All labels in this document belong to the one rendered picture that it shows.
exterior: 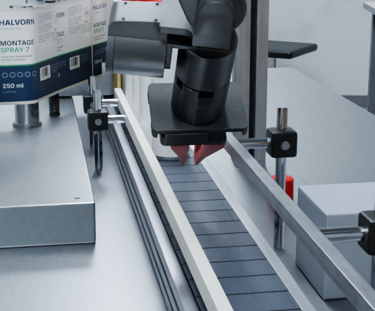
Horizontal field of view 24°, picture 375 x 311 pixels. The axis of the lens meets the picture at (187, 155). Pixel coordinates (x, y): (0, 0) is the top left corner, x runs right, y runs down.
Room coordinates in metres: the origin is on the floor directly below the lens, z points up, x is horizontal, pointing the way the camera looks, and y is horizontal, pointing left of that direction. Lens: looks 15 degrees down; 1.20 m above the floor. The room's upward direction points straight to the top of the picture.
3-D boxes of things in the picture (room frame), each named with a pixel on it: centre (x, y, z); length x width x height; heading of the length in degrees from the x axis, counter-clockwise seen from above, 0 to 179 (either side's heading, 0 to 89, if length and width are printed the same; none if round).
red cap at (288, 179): (1.15, -0.12, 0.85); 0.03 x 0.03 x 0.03
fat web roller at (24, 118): (1.38, 0.25, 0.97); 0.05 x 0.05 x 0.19
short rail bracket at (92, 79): (1.43, 0.14, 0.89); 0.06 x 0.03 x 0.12; 99
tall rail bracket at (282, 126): (0.96, -0.08, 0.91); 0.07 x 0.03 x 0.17; 99
